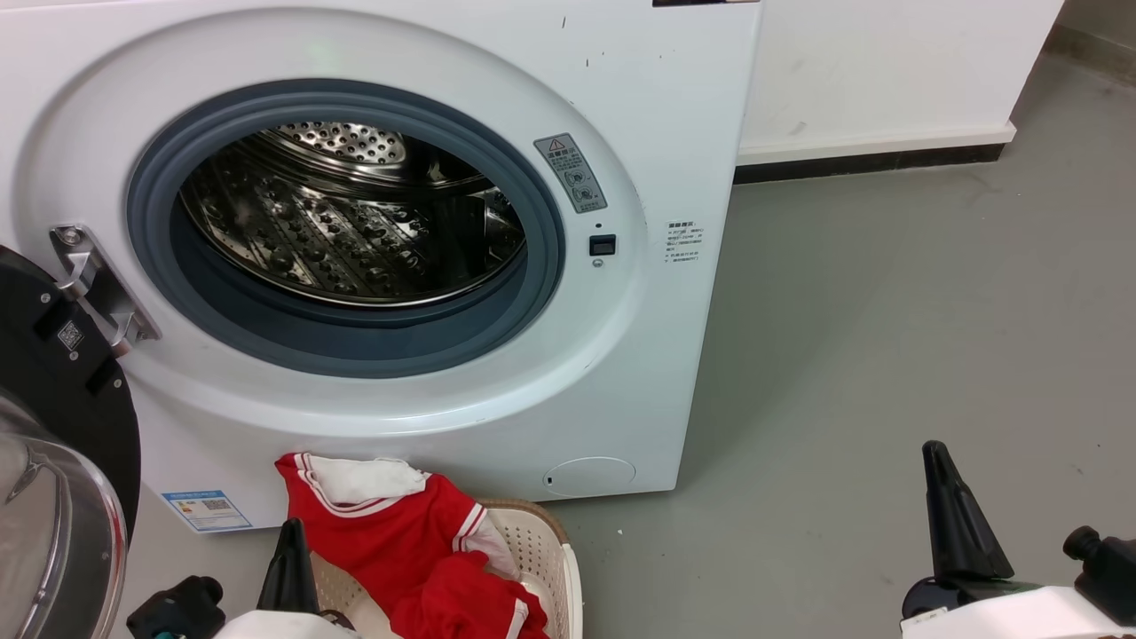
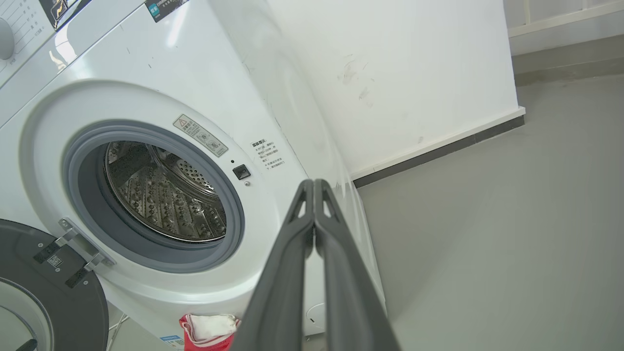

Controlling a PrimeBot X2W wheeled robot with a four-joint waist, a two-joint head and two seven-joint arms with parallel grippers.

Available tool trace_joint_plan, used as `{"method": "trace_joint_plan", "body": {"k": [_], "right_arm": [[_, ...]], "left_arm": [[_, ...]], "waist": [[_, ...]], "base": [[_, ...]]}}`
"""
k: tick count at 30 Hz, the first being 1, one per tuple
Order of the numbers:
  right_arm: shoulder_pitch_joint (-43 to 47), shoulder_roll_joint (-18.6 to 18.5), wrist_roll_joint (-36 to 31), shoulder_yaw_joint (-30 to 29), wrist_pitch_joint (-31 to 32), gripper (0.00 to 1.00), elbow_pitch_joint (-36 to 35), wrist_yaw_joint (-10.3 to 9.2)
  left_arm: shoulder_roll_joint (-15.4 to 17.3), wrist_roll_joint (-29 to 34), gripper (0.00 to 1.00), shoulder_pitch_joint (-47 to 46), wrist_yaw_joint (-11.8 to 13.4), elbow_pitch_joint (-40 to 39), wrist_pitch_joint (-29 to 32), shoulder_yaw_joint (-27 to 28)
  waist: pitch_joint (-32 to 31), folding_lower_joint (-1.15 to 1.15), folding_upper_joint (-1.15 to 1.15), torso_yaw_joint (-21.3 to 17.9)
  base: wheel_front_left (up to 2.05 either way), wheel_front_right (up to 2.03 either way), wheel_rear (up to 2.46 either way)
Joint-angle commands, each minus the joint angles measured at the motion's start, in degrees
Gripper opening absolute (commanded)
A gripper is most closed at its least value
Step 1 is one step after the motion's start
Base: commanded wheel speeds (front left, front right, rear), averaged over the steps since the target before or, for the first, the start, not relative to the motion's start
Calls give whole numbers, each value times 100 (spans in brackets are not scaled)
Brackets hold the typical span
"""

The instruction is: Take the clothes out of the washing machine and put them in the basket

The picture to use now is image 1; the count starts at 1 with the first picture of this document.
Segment white text sticker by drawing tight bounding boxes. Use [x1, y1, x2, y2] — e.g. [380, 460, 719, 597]
[665, 221, 707, 265]

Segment red garment with white stripes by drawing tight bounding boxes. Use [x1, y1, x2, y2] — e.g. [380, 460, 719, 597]
[274, 452, 523, 622]

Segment plain red garment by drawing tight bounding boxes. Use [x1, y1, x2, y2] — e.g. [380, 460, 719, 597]
[389, 550, 553, 639]

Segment black glass washing machine door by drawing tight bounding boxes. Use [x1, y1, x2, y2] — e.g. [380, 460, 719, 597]
[0, 244, 143, 639]

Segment blue energy label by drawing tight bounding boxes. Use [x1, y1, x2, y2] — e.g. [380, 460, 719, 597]
[161, 487, 255, 534]

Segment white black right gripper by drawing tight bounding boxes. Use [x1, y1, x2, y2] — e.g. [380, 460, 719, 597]
[900, 440, 1136, 639]

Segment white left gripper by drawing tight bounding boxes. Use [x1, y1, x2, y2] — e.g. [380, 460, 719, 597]
[211, 518, 361, 639]

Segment white front-load washing machine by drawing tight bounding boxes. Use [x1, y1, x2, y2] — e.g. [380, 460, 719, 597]
[0, 0, 763, 534]

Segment grey warning sticker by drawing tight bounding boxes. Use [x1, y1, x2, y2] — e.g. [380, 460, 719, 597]
[533, 132, 610, 215]

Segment round drain filter cover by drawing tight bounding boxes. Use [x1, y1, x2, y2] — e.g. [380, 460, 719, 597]
[542, 456, 638, 499]

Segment cream perforated laundry basket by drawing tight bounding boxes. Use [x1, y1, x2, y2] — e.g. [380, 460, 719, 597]
[302, 496, 585, 639]

